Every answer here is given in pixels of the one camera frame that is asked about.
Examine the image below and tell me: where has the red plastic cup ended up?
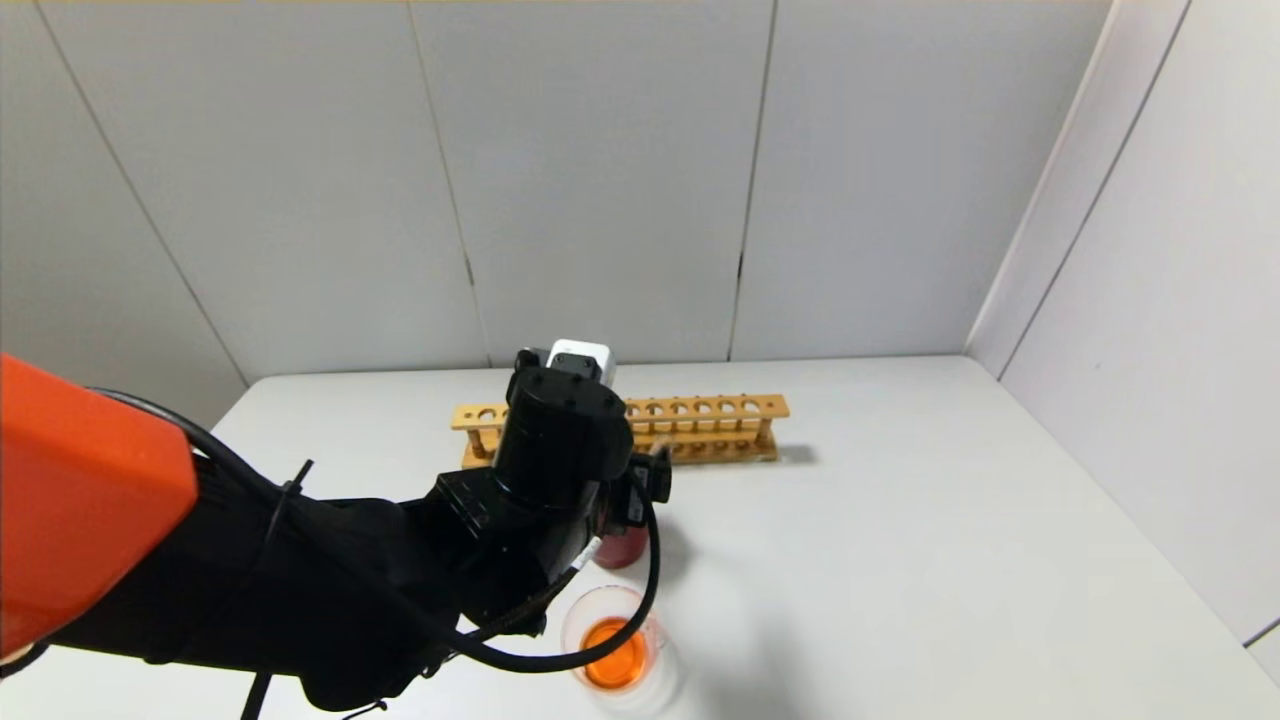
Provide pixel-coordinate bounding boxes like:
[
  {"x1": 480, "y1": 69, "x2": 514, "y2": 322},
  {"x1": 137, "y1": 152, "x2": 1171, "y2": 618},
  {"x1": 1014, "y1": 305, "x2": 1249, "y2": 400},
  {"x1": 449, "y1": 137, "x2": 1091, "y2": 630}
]
[{"x1": 592, "y1": 525, "x2": 651, "y2": 570}]

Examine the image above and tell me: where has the wooden test tube rack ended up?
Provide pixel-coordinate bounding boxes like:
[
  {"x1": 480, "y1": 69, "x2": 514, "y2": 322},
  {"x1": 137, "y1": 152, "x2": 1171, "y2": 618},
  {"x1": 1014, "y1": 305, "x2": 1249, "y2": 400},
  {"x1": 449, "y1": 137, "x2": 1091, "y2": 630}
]
[{"x1": 451, "y1": 394, "x2": 791, "y2": 473}]

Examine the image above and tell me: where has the clear glass beaker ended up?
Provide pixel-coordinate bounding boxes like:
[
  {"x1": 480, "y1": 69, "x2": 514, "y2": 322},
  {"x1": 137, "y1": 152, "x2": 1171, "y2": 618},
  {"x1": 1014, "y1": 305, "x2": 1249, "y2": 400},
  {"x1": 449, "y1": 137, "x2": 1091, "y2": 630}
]
[{"x1": 561, "y1": 584, "x2": 673, "y2": 695}]

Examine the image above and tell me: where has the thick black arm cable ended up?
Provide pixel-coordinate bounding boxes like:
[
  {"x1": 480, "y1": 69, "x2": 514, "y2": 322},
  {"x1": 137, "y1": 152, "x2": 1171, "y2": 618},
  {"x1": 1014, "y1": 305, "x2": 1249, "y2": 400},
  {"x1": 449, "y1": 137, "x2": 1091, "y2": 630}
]
[{"x1": 90, "y1": 388, "x2": 661, "y2": 720}]

